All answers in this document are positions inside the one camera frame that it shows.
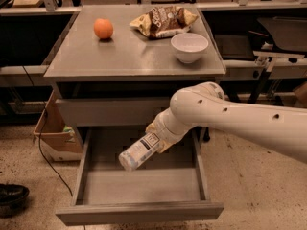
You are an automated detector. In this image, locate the grey drawer cabinet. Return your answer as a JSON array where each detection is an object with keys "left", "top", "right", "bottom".
[{"left": 45, "top": 5, "right": 226, "bottom": 143}]

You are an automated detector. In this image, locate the brown yellow chip bag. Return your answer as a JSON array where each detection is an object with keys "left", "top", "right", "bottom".
[{"left": 130, "top": 6, "right": 199, "bottom": 39}]

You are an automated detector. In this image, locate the orange fruit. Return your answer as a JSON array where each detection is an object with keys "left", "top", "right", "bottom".
[{"left": 94, "top": 18, "right": 113, "bottom": 39}]

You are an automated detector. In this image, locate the black power cable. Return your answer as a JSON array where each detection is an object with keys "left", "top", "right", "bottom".
[{"left": 22, "top": 65, "right": 74, "bottom": 197}]

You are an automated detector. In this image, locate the white ceramic bowl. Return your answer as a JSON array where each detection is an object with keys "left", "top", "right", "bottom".
[{"left": 171, "top": 33, "right": 209, "bottom": 63}]

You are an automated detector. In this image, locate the clear plastic bottle blue label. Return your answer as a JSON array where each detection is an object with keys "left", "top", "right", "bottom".
[{"left": 118, "top": 133, "right": 161, "bottom": 172}]

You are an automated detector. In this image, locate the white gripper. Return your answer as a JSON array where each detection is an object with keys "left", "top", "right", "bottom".
[{"left": 145, "top": 108, "right": 192, "bottom": 153}]

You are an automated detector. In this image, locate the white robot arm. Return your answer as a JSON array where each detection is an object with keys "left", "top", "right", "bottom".
[{"left": 146, "top": 82, "right": 307, "bottom": 163}]

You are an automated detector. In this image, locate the closed grey top drawer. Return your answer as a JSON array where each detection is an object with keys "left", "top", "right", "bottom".
[{"left": 56, "top": 97, "right": 170, "bottom": 127}]

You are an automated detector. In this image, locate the cardboard box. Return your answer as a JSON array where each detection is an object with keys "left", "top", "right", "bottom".
[{"left": 34, "top": 93, "right": 83, "bottom": 161}]

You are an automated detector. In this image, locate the open grey middle drawer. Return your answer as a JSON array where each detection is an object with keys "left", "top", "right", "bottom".
[{"left": 57, "top": 126, "right": 224, "bottom": 226}]

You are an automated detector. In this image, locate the black shoe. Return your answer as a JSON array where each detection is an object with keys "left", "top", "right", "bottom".
[{"left": 0, "top": 184, "right": 30, "bottom": 207}]

